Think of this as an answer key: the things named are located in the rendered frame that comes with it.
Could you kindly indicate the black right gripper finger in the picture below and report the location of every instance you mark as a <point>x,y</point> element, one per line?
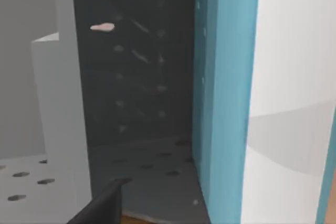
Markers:
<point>105,208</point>

